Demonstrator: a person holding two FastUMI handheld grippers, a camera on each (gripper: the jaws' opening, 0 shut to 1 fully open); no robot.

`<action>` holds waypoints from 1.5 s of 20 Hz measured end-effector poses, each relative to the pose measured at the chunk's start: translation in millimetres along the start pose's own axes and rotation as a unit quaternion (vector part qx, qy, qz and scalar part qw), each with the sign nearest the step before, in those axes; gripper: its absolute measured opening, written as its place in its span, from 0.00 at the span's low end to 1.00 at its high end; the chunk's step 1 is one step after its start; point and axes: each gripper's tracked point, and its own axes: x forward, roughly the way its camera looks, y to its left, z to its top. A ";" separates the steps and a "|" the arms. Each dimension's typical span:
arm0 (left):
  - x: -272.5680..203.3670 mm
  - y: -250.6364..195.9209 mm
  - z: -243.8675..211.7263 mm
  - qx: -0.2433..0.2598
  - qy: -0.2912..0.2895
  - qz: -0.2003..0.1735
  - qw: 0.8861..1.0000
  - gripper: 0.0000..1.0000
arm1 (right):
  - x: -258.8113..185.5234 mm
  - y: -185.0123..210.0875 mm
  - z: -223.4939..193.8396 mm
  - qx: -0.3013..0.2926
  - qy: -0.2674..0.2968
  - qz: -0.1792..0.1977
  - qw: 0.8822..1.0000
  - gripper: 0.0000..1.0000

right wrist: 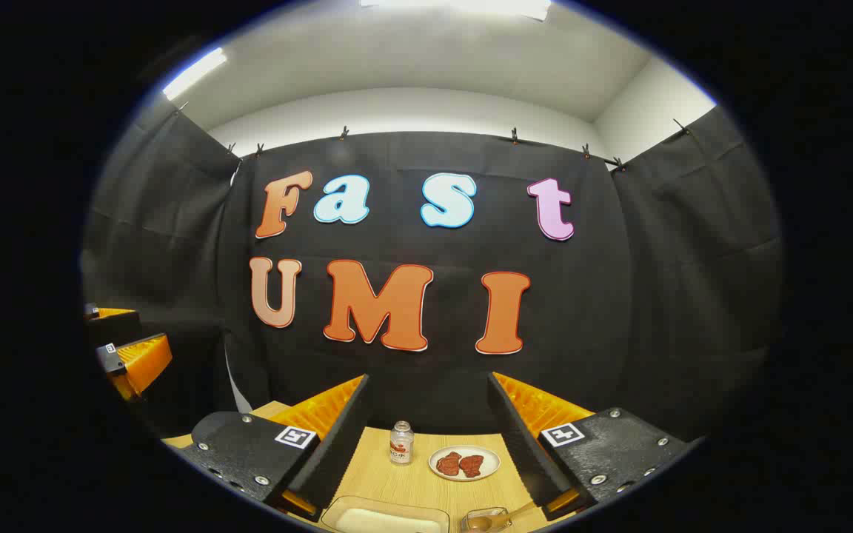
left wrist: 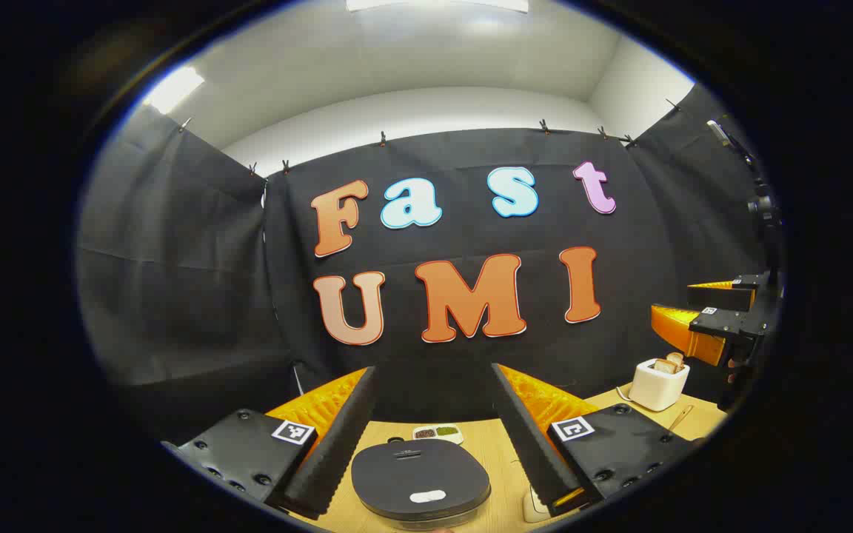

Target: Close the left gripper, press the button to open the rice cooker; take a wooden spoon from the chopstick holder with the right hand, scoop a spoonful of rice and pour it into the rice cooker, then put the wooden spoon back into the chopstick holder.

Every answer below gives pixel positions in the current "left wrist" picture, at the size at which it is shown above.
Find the black backdrop cloth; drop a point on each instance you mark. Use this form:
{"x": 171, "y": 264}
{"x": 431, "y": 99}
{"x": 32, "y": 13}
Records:
{"x": 212, "y": 259}

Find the black rice cooker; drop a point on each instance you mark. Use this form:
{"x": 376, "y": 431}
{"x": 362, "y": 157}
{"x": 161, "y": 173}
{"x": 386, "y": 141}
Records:
{"x": 412, "y": 474}

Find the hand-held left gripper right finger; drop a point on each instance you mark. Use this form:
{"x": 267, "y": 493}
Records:
{"x": 526, "y": 437}

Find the white toaster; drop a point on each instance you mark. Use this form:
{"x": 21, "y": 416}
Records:
{"x": 656, "y": 389}

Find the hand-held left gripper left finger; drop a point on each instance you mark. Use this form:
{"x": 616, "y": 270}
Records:
{"x": 341, "y": 437}

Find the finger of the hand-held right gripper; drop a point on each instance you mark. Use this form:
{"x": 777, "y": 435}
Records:
{"x": 730, "y": 322}
{"x": 730, "y": 297}

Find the clear plastic rice container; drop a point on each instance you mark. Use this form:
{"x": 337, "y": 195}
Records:
{"x": 534, "y": 507}

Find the toasted bread slice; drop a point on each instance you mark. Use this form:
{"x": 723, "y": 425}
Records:
{"x": 676, "y": 360}
{"x": 663, "y": 366}

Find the wooden spoon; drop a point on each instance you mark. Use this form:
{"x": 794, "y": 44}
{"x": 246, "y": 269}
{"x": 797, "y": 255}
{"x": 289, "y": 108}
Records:
{"x": 682, "y": 417}

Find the white divided bean dish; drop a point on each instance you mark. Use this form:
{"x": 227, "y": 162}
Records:
{"x": 437, "y": 432}

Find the ceiling light panel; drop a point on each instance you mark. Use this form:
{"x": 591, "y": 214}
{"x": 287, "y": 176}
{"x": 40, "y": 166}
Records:
{"x": 434, "y": 4}
{"x": 175, "y": 89}

